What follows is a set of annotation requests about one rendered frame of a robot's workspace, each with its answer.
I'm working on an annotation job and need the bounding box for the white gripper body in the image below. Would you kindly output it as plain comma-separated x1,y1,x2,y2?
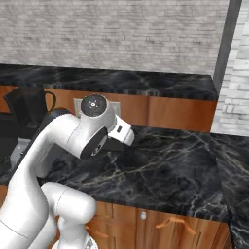
120,122,136,147

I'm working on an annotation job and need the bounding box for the grey blender base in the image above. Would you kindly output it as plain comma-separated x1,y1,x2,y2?
9,137,34,169

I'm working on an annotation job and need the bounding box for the wooden raised counter panel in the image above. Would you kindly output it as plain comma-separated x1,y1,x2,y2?
0,85,218,133

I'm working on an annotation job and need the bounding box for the grey wall socket plate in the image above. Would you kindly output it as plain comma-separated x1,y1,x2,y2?
73,97,122,119

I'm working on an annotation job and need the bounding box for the orange cupboard handle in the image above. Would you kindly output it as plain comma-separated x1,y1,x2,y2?
85,226,110,240
155,216,197,236

